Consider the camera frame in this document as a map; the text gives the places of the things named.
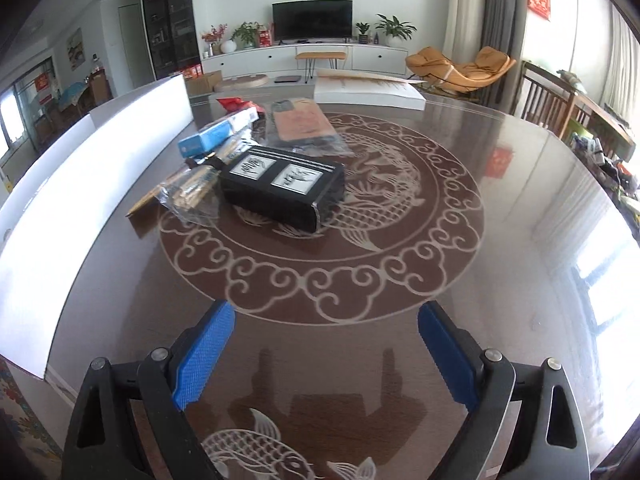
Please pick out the clear bag of wooden sticks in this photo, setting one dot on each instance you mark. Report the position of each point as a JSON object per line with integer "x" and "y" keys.
{"x": 190, "y": 192}

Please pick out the clear bag with brown case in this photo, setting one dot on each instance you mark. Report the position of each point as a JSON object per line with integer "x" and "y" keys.
{"x": 302, "y": 127}

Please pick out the blue and white ointment box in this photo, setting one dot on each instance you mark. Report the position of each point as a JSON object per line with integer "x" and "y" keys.
{"x": 215, "y": 135}

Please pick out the black display cabinet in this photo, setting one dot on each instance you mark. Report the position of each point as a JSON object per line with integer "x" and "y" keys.
{"x": 170, "y": 15}

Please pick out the patterned rug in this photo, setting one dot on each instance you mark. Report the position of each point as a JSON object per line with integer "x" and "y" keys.
{"x": 20, "y": 425}

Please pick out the red gift box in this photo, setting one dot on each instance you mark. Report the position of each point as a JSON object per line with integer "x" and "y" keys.
{"x": 265, "y": 37}

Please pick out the wooden bench with metal legs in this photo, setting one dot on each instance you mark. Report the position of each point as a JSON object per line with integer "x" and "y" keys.
{"x": 320, "y": 55}

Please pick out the brown cardboard box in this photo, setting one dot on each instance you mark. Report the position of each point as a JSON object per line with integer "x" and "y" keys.
{"x": 202, "y": 82}

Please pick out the cluttered wooden sideboard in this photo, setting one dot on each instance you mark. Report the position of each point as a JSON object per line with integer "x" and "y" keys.
{"x": 600, "y": 130}

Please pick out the flat black device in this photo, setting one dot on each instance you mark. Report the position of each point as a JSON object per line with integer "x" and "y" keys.
{"x": 287, "y": 79}

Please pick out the framed wall painting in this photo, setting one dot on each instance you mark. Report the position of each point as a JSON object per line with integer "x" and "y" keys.
{"x": 75, "y": 49}

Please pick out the dark wooden chair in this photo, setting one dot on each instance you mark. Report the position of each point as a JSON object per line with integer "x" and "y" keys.
{"x": 545, "y": 95}

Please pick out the bushy green potted plant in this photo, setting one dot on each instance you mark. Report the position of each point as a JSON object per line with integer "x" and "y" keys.
{"x": 245, "y": 32}

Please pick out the white flat box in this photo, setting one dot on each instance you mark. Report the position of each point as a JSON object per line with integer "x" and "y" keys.
{"x": 370, "y": 96}

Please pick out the black box with two pictures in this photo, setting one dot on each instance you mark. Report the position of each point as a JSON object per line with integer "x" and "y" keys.
{"x": 280, "y": 195}

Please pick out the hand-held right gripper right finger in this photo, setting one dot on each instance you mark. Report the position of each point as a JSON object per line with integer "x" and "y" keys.
{"x": 447, "y": 355}

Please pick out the black television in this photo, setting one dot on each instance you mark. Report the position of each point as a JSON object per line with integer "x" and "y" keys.
{"x": 312, "y": 20}

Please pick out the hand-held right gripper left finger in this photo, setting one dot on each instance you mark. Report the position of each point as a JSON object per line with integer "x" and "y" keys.
{"x": 205, "y": 355}

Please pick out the small green potted plant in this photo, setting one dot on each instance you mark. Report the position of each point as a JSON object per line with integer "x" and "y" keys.
{"x": 362, "y": 30}

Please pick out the red wrapped packet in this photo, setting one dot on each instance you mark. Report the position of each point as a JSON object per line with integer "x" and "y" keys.
{"x": 235, "y": 105}

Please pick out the red wall poster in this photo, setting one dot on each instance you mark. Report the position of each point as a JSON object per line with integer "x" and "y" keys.
{"x": 540, "y": 0}

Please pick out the red flowers in vase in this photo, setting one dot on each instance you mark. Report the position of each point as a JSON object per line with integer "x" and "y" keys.
{"x": 214, "y": 35}

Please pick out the white television cabinet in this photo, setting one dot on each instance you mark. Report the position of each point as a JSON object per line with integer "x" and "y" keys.
{"x": 370, "y": 57}

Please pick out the white round vase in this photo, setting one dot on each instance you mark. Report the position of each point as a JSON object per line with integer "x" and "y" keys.
{"x": 228, "y": 46}

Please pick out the white foam board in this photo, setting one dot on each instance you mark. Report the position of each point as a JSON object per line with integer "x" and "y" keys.
{"x": 75, "y": 200}

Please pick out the orange lounge chair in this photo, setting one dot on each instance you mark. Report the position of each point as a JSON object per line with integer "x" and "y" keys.
{"x": 465, "y": 67}

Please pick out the white door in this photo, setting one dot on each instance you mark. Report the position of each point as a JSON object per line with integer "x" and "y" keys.
{"x": 129, "y": 45}

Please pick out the grey curtain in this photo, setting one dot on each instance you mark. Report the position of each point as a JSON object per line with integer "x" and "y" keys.
{"x": 505, "y": 20}

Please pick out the white curtain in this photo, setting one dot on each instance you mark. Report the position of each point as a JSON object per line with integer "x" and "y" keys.
{"x": 465, "y": 10}

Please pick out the large green potted plant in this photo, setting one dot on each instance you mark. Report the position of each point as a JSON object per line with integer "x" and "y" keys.
{"x": 395, "y": 27}

